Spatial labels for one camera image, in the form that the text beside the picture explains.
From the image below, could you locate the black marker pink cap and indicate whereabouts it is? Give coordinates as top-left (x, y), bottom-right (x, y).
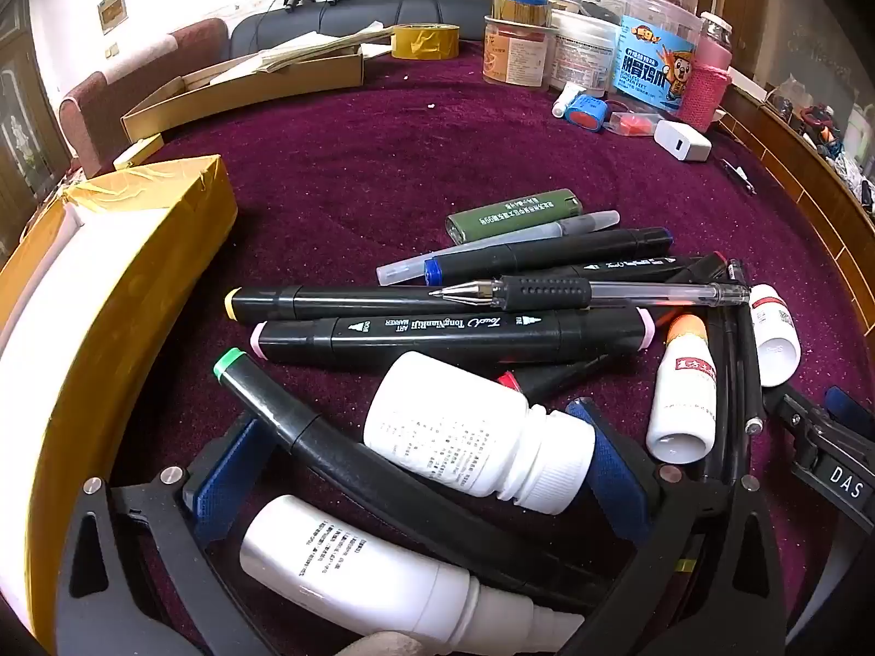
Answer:
top-left (249, 306), bottom-right (652, 365)

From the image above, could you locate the dark grey sofa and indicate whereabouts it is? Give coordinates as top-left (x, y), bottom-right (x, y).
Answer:
top-left (229, 0), bottom-right (500, 59)

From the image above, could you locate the white plastic tub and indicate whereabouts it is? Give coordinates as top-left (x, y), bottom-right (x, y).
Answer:
top-left (547, 10), bottom-right (625, 97)

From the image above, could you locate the black pen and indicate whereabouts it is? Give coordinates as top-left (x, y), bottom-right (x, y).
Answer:
top-left (704, 301), bottom-right (743, 486)
top-left (725, 258), bottom-right (765, 435)

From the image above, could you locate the wooden brick pattern panel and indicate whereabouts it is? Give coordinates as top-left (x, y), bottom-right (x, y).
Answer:
top-left (717, 68), bottom-right (875, 329)

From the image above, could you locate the wooden glass cabinet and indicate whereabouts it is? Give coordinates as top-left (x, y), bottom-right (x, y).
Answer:
top-left (0, 0), bottom-right (69, 240)

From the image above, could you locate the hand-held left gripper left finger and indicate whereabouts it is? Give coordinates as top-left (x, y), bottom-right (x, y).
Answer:
top-left (55, 413), bottom-right (275, 656)

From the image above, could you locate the green tube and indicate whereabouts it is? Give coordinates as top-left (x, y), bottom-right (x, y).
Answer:
top-left (446, 189), bottom-right (582, 245)

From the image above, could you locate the long cardboard box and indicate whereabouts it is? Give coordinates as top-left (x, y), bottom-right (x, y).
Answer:
top-left (121, 41), bottom-right (365, 146)

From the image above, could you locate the pile of small clutter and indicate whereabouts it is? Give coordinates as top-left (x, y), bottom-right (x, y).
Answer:
top-left (766, 82), bottom-right (875, 206)

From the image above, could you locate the grey pen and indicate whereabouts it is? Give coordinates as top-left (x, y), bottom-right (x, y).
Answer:
top-left (376, 210), bottom-right (621, 286)

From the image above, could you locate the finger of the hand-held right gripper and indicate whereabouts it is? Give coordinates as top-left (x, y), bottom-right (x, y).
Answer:
top-left (824, 386), bottom-right (875, 428)
top-left (762, 386), bottom-right (831, 455)

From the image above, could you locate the black marker yellow cap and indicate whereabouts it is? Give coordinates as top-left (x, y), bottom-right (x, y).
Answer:
top-left (224, 256), bottom-right (507, 322)

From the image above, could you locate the orange label jar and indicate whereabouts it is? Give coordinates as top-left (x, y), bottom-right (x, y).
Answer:
top-left (484, 14), bottom-right (555, 91)

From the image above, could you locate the clear jar red lid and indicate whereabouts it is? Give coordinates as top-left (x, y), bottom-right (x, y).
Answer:
top-left (611, 0), bottom-right (705, 120)

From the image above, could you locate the white bottle orange label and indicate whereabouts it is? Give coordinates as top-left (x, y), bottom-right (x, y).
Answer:
top-left (646, 314), bottom-right (727, 464)

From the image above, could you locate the black marker blue cap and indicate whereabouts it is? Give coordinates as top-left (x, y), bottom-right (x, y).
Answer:
top-left (424, 227), bottom-right (674, 286)

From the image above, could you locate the white bottle red label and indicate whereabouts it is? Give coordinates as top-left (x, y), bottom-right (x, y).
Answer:
top-left (748, 283), bottom-right (802, 388)

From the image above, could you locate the brown armchair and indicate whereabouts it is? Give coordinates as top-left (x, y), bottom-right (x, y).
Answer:
top-left (58, 17), bottom-right (230, 179)

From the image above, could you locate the black marker red cap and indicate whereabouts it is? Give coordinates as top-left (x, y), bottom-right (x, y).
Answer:
top-left (498, 348), bottom-right (616, 404)

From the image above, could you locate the burgundy velvet cloth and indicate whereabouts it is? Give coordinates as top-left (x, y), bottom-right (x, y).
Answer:
top-left (89, 37), bottom-right (875, 656)

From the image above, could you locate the orange packet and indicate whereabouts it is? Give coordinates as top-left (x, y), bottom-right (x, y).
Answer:
top-left (602, 109), bottom-right (657, 139)

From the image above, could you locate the black marker green cap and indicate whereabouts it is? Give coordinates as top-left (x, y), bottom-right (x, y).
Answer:
top-left (213, 348), bottom-right (616, 623)

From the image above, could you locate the stack of papers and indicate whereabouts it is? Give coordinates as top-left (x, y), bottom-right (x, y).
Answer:
top-left (263, 20), bottom-right (390, 73)

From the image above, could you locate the pink bottle knitted sleeve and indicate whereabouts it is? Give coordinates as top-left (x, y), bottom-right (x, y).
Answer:
top-left (676, 12), bottom-right (734, 132)

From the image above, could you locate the white spray bottle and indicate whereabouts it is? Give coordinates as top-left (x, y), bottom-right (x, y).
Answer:
top-left (239, 495), bottom-right (585, 653)

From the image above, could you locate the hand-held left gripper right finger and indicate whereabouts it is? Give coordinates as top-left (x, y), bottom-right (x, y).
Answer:
top-left (561, 396), bottom-right (794, 656)

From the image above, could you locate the metal nail clipper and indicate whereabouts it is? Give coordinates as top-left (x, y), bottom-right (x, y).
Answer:
top-left (721, 159), bottom-right (756, 194)

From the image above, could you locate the small white tube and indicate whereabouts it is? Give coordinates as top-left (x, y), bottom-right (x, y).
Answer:
top-left (552, 80), bottom-right (582, 119)

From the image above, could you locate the blue and red round case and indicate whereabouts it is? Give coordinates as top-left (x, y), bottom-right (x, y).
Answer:
top-left (564, 94), bottom-right (611, 132)

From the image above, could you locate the clear gel pen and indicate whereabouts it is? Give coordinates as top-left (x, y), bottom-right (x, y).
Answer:
top-left (429, 274), bottom-right (751, 312)

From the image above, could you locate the white charger block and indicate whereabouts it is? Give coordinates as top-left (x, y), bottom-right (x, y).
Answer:
top-left (654, 119), bottom-right (713, 163)

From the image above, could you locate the large white pill bottle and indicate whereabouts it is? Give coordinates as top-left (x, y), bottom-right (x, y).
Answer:
top-left (362, 352), bottom-right (596, 516)

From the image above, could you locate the gold taped box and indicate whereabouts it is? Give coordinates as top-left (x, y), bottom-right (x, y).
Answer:
top-left (0, 154), bottom-right (239, 643)

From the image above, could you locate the yellow tape roll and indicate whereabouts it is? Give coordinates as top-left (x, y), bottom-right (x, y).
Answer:
top-left (391, 22), bottom-right (460, 61)

